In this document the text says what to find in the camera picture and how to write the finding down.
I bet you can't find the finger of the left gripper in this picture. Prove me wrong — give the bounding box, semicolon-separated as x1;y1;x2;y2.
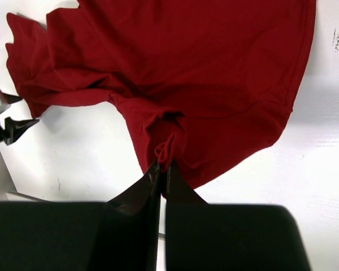
3;117;40;146
4;93;23;104

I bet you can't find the dark red t shirt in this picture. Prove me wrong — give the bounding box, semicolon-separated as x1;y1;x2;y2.
6;1;316;189

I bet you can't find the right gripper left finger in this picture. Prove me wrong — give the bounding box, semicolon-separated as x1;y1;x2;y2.
0;161;160;270

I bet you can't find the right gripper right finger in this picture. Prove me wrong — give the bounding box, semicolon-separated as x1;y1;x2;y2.
165;163;311;270

